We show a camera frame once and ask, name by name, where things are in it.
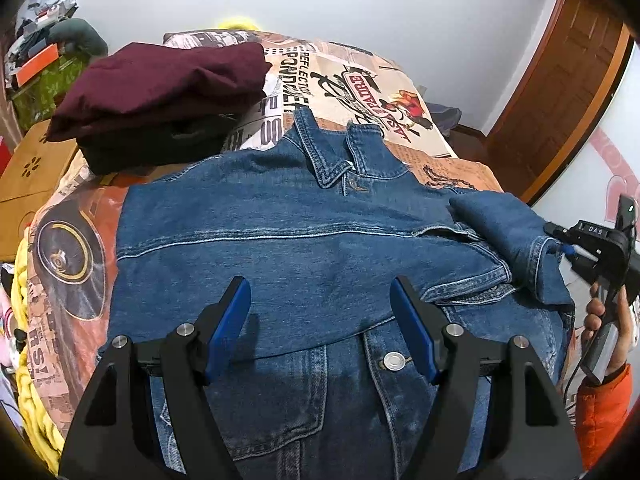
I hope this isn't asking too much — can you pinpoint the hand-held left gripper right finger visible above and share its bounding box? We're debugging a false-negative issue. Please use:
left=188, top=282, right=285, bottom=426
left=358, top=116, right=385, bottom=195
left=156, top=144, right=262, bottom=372
left=390, top=275, right=586, bottom=480

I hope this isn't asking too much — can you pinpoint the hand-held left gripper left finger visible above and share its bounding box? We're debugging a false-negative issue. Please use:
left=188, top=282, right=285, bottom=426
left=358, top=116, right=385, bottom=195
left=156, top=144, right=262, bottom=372
left=57, top=276, right=252, bottom=480

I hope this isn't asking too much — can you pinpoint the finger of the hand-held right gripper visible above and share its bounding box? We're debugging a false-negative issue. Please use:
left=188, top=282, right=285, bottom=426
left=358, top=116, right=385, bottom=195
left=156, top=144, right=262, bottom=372
left=557, top=242, right=599, bottom=264
left=543, top=221, right=577, bottom=243

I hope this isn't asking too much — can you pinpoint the blue denim jacket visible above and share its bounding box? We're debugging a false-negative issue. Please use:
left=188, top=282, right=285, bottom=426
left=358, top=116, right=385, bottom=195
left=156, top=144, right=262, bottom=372
left=107, top=107, right=576, bottom=480

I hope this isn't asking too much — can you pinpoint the person's right forearm orange sleeve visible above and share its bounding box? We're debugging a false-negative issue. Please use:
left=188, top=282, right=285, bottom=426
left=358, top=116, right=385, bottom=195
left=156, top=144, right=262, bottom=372
left=572, top=364, right=637, bottom=457

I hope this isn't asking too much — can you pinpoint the person's right hand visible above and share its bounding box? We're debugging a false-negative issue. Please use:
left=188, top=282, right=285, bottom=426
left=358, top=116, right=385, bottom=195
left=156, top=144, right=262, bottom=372
left=582, top=282, right=636, bottom=387

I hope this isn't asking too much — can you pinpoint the brown wooden door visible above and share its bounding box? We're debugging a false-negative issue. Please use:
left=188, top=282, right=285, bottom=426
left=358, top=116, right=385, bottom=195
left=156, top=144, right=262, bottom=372
left=487, top=0, right=637, bottom=207

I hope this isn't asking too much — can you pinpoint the dark blue bag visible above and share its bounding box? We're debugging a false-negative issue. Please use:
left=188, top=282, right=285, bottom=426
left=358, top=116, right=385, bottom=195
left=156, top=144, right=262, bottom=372
left=425, top=102, right=464, bottom=139

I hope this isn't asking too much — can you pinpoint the folded black garment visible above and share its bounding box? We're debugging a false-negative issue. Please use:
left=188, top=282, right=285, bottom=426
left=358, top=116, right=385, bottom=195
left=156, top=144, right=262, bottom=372
left=77, top=104, right=251, bottom=176

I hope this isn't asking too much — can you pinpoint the yellow braided knit blanket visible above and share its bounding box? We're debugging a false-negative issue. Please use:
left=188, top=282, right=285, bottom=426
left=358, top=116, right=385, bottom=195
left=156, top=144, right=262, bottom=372
left=12, top=210, right=68, bottom=476

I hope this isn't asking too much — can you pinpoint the pink patterned cloth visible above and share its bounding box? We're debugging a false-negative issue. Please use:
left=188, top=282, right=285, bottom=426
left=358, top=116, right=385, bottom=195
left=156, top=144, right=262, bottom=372
left=0, top=287, right=24, bottom=378

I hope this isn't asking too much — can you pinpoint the brown cardboard box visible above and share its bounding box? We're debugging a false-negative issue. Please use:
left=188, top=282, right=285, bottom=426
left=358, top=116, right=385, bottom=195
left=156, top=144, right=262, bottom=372
left=0, top=120, right=79, bottom=263

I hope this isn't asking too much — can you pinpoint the folded maroon garment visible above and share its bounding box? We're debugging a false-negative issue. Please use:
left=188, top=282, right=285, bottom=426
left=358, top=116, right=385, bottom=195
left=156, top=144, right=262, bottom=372
left=45, top=41, right=273, bottom=143

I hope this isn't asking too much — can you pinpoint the printed bed sheet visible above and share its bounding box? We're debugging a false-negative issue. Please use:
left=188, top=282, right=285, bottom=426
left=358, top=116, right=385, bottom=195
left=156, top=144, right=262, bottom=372
left=22, top=30, right=506, bottom=411

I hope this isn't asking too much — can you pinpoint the printed pillow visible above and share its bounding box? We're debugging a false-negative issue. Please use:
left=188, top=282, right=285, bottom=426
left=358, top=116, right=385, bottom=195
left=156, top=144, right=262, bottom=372
left=162, top=29, right=262, bottom=49

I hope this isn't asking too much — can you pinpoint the green patterned box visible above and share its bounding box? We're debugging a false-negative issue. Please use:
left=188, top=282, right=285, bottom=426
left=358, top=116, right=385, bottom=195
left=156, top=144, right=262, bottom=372
left=10, top=52, right=92, bottom=133

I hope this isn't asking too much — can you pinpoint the yellow fuzzy item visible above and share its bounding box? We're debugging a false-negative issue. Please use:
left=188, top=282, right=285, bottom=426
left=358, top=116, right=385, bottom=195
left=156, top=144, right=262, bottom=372
left=217, top=17, right=262, bottom=32

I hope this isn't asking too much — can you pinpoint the orange box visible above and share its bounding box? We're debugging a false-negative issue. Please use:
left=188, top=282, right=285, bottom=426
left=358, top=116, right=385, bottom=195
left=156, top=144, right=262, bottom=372
left=15, top=42, right=61, bottom=89

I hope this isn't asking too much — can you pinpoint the dark green cushion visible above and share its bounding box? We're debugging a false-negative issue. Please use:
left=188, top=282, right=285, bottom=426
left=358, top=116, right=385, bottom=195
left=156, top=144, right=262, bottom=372
left=50, top=18, right=109, bottom=59

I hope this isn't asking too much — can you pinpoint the pile of shelf clutter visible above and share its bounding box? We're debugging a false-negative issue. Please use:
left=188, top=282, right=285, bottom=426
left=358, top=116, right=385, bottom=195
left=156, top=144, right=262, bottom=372
left=5, top=0, right=79, bottom=52

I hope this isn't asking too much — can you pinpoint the pink wall sticker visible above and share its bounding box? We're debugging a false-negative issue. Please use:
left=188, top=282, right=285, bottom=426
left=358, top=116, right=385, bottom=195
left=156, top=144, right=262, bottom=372
left=592, top=127, right=640, bottom=226

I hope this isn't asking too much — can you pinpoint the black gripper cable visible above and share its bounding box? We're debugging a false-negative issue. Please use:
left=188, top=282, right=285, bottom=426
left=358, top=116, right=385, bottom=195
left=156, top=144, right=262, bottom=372
left=564, top=329, right=592, bottom=403

